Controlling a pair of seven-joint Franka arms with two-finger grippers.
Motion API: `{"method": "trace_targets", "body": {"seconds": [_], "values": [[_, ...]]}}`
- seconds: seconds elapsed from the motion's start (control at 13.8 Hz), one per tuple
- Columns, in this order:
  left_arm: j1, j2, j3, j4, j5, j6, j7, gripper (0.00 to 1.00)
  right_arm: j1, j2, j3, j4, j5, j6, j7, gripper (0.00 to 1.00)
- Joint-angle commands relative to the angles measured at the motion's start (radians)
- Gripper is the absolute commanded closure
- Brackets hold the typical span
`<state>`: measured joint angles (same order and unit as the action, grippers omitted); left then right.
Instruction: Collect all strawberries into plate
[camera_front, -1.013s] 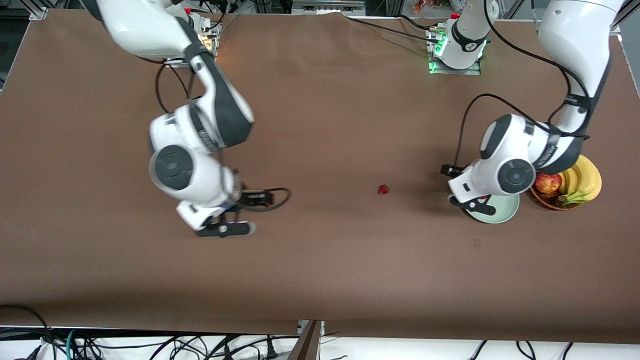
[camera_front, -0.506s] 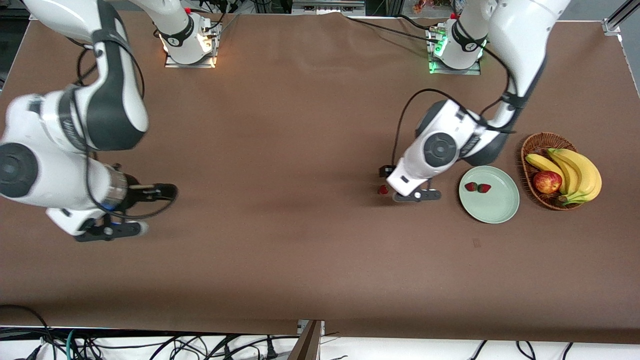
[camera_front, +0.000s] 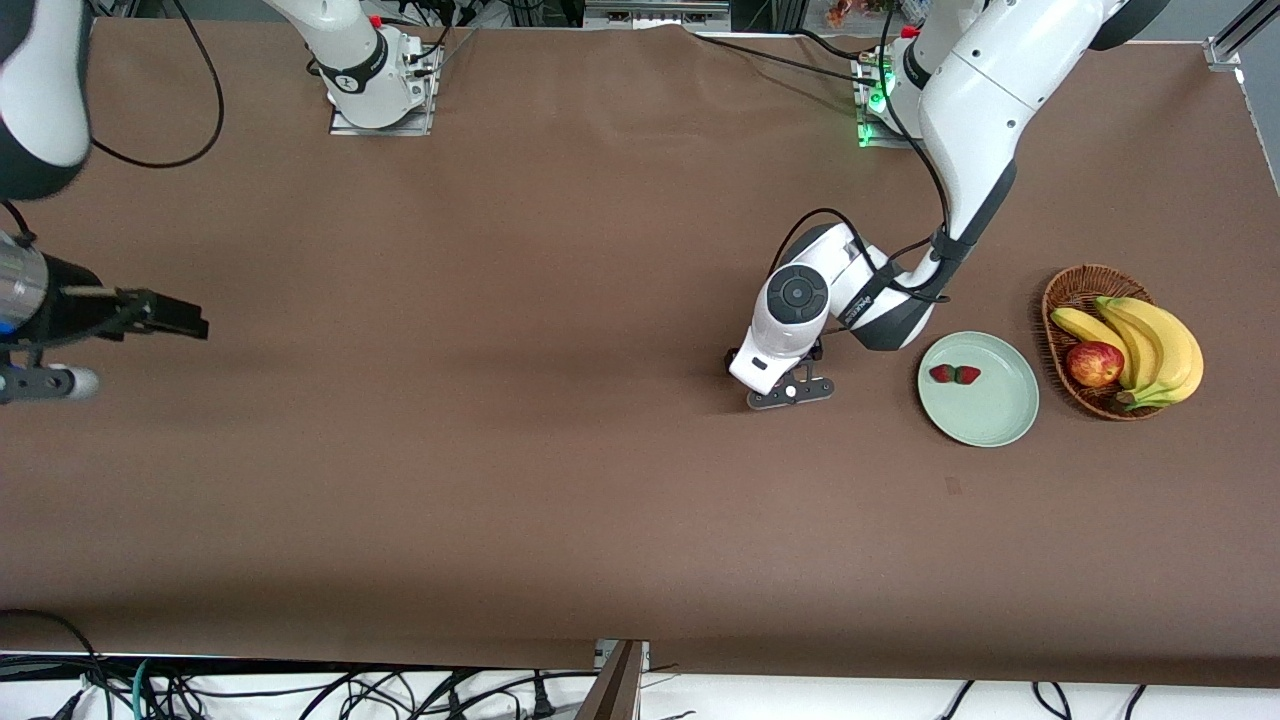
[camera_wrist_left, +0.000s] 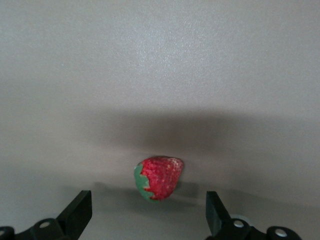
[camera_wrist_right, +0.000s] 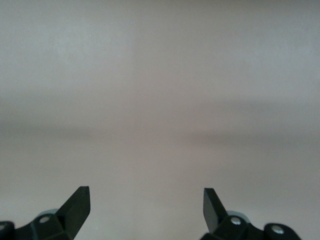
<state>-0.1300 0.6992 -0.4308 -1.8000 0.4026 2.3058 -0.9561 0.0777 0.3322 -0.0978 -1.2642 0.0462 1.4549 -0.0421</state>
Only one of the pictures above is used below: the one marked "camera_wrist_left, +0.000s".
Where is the red strawberry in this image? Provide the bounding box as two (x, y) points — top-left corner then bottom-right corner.
(133, 155), (185, 202)

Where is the brown table cover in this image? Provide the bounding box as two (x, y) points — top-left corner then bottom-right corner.
(0, 0), (320, 240)

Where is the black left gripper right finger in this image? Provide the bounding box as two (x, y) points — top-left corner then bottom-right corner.
(205, 190), (301, 240)

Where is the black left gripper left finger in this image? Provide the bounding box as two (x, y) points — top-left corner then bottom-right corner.
(0, 189), (93, 240)

